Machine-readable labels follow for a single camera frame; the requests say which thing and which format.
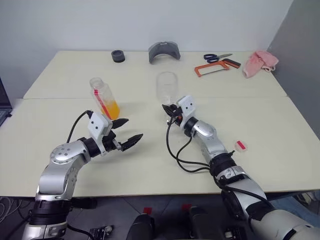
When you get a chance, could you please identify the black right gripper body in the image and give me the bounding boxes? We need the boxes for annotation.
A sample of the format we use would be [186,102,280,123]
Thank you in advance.
[169,105,184,126]

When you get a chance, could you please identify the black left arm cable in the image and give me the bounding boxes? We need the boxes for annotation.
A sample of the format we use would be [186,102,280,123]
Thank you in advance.
[67,109,95,144]

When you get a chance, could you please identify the pink cloth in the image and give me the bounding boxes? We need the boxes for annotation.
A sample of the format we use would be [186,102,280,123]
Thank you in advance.
[242,49,280,80]

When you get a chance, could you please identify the dark rounded shape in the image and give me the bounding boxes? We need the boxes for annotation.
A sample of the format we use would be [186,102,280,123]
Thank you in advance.
[125,213,156,240]
[188,205,216,240]

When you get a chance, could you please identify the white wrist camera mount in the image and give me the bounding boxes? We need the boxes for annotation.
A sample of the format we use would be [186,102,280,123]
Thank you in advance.
[176,94,197,131]
[87,112,114,157]

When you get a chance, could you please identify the black tape roll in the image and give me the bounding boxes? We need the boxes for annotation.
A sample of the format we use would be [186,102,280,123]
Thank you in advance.
[111,49,126,64]

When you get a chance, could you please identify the clear wine glass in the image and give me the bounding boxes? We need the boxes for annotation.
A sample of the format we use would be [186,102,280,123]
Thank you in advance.
[155,71,179,125]

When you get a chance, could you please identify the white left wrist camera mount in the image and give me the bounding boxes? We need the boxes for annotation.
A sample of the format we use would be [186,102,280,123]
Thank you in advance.
[87,112,114,157]

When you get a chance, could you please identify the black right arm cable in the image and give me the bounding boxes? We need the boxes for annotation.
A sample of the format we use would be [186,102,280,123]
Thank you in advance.
[165,119,269,201]

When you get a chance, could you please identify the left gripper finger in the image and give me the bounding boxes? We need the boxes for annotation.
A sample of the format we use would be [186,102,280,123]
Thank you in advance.
[120,133,144,153]
[111,118,130,131]

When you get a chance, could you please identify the grey curved visor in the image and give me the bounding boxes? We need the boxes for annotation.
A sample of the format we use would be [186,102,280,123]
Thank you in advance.
[147,40,182,65]

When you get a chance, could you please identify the orange frame hacksaw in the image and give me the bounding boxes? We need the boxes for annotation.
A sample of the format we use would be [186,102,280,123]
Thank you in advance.
[194,58,242,79]

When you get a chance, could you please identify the blue handled scissors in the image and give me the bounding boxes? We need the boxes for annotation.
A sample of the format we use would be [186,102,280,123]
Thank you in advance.
[203,52,234,64]

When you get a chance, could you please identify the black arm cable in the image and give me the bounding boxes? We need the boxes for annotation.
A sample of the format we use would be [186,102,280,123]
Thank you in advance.
[165,119,269,201]
[67,109,95,144]

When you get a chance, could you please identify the grey partition panel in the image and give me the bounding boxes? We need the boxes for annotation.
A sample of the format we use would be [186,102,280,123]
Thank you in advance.
[265,0,320,141]

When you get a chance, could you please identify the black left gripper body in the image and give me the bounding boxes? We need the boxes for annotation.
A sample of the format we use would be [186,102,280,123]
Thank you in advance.
[102,129,123,154]

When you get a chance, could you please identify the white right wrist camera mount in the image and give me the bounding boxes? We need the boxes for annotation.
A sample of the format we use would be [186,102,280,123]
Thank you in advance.
[176,94,197,131]

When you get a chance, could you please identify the bottle with orange liquid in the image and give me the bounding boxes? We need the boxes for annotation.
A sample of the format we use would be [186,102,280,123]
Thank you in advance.
[89,77,122,121]

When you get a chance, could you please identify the black floor device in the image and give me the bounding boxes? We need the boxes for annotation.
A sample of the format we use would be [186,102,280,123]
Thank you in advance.
[89,225,114,239]

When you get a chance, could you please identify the white floor cables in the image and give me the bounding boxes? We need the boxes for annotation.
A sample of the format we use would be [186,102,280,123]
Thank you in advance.
[0,196,26,226]

